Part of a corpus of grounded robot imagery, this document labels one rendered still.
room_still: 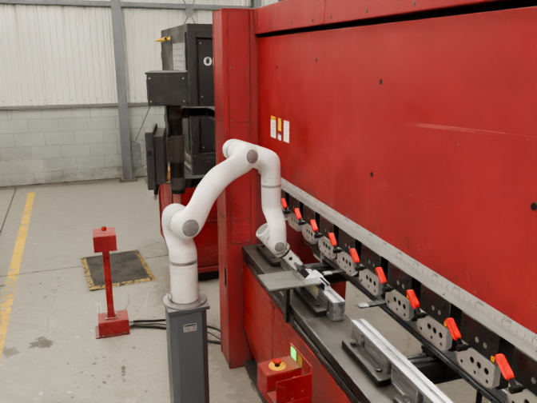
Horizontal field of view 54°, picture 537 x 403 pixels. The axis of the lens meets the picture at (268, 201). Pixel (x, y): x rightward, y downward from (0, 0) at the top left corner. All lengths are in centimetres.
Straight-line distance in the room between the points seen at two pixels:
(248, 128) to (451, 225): 187
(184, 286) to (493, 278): 130
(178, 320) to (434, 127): 133
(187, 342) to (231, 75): 156
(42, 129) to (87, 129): 68
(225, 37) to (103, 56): 623
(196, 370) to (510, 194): 159
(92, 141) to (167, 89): 618
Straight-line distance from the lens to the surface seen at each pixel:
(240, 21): 319
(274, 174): 236
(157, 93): 327
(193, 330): 238
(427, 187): 168
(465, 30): 155
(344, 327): 244
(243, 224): 335
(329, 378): 231
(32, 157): 943
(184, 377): 248
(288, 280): 257
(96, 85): 930
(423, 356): 235
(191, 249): 227
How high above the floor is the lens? 203
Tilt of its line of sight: 15 degrees down
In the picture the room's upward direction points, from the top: straight up
